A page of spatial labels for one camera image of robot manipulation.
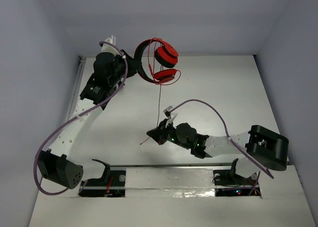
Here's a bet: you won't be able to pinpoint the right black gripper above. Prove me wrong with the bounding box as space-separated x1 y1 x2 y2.
148 118 191 150

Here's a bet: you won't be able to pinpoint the red headphones with cable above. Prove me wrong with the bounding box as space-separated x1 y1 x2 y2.
134 37 181 146

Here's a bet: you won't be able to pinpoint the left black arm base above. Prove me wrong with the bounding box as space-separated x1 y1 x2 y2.
78 159 126 198

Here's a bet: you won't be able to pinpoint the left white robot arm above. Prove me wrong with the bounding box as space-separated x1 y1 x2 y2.
33 50 142 194

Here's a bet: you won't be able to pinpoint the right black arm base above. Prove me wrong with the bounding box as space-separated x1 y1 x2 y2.
212 158 261 197

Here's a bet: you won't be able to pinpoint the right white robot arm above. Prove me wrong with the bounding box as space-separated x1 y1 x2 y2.
147 119 289 184

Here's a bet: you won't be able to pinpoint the white foil-taped panel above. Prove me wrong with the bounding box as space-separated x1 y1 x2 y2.
125 167 215 198

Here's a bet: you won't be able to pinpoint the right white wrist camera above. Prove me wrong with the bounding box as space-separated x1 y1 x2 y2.
163 106 178 127

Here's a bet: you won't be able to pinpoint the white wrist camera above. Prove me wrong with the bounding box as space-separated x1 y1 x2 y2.
163 106 178 127
99 35 119 56

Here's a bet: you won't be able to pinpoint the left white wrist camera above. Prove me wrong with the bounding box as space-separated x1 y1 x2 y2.
99 35 119 56

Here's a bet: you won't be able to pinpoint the aluminium side rail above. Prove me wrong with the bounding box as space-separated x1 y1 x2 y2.
65 56 86 121

